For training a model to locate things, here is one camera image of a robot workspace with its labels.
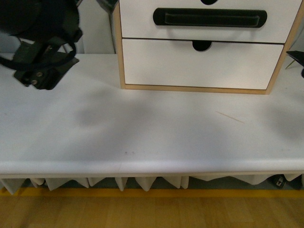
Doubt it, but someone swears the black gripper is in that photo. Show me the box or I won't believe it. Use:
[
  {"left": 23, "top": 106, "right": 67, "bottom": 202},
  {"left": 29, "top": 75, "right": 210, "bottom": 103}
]
[{"left": 0, "top": 0, "right": 83, "bottom": 91}]

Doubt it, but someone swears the white drawer with black handle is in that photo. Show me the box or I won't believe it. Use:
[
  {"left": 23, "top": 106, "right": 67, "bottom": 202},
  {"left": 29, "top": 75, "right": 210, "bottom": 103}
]
[{"left": 119, "top": 0, "right": 302, "bottom": 43}]

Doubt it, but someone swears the white lower drawer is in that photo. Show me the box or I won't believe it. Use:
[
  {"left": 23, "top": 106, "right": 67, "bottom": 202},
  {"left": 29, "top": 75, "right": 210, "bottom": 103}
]
[{"left": 123, "top": 39, "right": 283, "bottom": 90}]

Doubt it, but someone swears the wooden drawer cabinet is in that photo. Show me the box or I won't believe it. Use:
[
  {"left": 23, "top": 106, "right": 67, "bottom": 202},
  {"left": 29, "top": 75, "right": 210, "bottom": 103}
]
[{"left": 114, "top": 0, "right": 304, "bottom": 95}]

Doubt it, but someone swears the white table skirt cloth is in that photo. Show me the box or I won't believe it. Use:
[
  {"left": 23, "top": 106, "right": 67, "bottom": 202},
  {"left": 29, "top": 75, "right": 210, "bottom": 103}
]
[{"left": 0, "top": 174, "right": 304, "bottom": 194}]

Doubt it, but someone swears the thin wooden stick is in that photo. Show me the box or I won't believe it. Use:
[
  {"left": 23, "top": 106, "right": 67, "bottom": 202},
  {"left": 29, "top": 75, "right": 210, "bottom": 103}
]
[{"left": 216, "top": 111, "right": 245, "bottom": 124}]

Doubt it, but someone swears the black object at right edge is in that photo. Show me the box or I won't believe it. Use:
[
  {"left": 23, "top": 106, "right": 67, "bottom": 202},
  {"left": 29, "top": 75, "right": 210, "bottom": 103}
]
[{"left": 285, "top": 50, "right": 304, "bottom": 69}]

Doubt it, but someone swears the black cable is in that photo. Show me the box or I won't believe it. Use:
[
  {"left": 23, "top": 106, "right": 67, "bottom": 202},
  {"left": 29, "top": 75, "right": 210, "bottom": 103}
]
[{"left": 0, "top": 41, "right": 78, "bottom": 71}]

